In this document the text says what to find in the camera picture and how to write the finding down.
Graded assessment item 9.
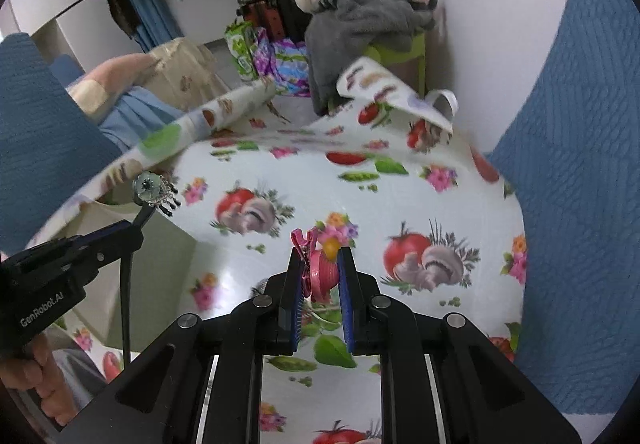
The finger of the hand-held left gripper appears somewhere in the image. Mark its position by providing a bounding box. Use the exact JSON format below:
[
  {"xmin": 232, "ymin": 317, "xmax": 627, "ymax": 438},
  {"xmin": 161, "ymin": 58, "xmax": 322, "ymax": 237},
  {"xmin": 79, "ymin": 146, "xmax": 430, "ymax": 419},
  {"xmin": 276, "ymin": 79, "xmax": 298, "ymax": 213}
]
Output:
[{"xmin": 75, "ymin": 203, "xmax": 157, "ymax": 276}]

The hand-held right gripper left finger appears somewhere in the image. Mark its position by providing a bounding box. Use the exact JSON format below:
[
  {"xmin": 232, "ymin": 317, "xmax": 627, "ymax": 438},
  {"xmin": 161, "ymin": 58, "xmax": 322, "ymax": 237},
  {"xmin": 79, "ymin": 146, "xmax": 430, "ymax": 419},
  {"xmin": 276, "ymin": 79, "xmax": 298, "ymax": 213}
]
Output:
[{"xmin": 50, "ymin": 246, "xmax": 311, "ymax": 444}]

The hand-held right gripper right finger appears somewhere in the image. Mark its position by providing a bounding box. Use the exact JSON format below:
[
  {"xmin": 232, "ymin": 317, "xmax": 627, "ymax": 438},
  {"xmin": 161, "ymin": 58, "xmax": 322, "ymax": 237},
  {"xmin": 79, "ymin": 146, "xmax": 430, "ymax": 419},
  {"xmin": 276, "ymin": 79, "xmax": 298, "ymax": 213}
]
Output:
[{"xmin": 336, "ymin": 246, "xmax": 583, "ymax": 444}]

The pink hair clip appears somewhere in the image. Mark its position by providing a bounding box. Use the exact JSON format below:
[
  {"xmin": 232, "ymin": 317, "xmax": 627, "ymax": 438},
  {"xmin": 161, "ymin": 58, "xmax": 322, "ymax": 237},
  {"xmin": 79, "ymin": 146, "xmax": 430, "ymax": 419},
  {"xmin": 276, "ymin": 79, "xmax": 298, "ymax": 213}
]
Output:
[{"xmin": 291, "ymin": 228, "xmax": 341, "ymax": 305}]

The pale green cardboard box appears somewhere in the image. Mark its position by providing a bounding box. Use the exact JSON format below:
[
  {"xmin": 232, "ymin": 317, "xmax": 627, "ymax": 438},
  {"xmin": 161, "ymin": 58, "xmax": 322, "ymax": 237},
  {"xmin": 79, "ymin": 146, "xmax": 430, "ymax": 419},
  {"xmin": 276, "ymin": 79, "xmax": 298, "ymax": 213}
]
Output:
[{"xmin": 50, "ymin": 200, "xmax": 197, "ymax": 350}]

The green beaded hair accessory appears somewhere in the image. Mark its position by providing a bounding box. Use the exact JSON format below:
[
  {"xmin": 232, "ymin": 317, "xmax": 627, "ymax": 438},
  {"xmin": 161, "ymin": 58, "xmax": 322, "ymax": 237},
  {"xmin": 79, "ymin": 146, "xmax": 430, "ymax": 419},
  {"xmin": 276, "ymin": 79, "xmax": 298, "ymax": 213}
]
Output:
[{"xmin": 131, "ymin": 170, "xmax": 180, "ymax": 219}]

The thin black band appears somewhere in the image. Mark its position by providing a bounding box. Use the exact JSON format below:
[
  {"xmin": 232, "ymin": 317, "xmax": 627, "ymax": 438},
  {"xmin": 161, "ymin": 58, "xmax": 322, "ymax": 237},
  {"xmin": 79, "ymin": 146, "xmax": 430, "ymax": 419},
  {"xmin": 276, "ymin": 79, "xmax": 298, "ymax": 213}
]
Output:
[{"xmin": 119, "ymin": 239, "xmax": 138, "ymax": 365}]

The person's left hand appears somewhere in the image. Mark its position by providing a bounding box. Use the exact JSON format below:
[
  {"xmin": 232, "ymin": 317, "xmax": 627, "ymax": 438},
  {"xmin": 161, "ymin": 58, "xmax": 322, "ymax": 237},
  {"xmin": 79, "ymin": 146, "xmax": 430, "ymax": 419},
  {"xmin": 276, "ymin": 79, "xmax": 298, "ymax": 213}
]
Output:
[{"xmin": 0, "ymin": 331, "xmax": 82, "ymax": 417}]

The blue fabric chair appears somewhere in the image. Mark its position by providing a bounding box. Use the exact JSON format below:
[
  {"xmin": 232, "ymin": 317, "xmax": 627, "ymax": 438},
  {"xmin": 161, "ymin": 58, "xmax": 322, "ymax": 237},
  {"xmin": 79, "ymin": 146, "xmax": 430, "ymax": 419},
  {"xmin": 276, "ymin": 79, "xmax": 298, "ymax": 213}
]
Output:
[
  {"xmin": 0, "ymin": 33, "xmax": 127, "ymax": 259},
  {"xmin": 482, "ymin": 0, "xmax": 640, "ymax": 417}
]

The light blue cloth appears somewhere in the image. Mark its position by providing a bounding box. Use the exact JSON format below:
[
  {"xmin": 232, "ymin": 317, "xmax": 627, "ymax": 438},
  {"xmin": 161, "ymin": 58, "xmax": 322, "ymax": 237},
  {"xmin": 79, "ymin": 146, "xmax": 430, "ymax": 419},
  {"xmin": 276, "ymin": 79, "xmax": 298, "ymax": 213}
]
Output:
[{"xmin": 97, "ymin": 86, "xmax": 186, "ymax": 157}]

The pink and beige pillow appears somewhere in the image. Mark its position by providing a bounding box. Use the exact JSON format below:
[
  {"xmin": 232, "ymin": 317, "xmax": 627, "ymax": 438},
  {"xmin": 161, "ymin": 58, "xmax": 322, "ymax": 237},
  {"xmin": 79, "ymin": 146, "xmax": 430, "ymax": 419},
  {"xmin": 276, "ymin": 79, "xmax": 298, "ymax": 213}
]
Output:
[{"xmin": 70, "ymin": 53, "xmax": 153, "ymax": 122}]

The beige floral cushion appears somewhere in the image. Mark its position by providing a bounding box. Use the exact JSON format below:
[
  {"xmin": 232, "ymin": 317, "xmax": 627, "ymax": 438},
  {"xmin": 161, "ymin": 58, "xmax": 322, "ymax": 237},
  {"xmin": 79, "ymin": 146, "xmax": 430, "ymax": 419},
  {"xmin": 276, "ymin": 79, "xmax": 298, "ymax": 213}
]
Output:
[{"xmin": 145, "ymin": 38, "xmax": 231, "ymax": 112}]

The white cabinet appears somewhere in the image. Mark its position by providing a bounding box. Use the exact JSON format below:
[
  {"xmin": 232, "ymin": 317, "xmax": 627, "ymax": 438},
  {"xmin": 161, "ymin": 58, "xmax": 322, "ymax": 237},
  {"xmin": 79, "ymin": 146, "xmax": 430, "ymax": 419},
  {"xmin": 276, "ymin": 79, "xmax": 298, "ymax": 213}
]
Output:
[{"xmin": 0, "ymin": 0, "xmax": 146, "ymax": 80}]

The green patterned bag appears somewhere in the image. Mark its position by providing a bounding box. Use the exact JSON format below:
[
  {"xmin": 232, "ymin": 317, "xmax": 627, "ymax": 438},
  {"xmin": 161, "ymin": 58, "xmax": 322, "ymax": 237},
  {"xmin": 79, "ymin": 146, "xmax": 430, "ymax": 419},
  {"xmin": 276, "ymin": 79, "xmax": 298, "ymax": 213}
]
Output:
[{"xmin": 224, "ymin": 20, "xmax": 258, "ymax": 81}]

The blue curtain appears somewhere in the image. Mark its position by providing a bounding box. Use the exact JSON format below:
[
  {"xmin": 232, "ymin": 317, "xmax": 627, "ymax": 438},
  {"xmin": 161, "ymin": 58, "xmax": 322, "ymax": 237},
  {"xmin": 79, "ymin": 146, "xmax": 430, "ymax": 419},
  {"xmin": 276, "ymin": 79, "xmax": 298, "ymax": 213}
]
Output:
[{"xmin": 127, "ymin": 0, "xmax": 183, "ymax": 50}]

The purple patterned bag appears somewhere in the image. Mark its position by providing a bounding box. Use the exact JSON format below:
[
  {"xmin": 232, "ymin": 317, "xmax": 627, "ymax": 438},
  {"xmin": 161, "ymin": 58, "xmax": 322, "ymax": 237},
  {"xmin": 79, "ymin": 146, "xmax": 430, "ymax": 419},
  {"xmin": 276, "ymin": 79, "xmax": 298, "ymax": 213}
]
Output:
[{"xmin": 252, "ymin": 26, "xmax": 311, "ymax": 97}]

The green stool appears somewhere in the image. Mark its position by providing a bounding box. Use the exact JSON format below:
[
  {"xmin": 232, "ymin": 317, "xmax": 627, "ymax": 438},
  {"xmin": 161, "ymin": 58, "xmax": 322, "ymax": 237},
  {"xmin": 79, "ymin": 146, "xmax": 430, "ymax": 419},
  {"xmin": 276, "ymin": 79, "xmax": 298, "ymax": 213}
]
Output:
[{"xmin": 362, "ymin": 31, "xmax": 428, "ymax": 100}]

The red and black case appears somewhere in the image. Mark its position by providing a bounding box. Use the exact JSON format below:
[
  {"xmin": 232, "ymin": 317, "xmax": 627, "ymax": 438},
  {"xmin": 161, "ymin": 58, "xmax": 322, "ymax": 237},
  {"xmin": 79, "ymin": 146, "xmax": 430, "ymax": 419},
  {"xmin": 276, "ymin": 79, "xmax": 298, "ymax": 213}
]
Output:
[{"xmin": 237, "ymin": 1, "xmax": 286, "ymax": 42}]

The black suitcase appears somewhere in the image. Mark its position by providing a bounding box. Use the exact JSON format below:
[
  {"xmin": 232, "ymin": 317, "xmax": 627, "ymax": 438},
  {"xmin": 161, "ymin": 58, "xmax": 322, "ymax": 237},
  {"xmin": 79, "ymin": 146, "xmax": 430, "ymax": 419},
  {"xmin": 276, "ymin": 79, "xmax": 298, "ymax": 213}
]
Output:
[{"xmin": 272, "ymin": 0, "xmax": 313, "ymax": 45}]

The pile of clothes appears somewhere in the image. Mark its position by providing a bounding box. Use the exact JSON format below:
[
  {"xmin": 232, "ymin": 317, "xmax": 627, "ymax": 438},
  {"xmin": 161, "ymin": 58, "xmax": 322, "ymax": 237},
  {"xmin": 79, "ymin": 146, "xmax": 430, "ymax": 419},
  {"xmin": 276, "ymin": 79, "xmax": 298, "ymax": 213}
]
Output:
[{"xmin": 272, "ymin": 0, "xmax": 441, "ymax": 117}]

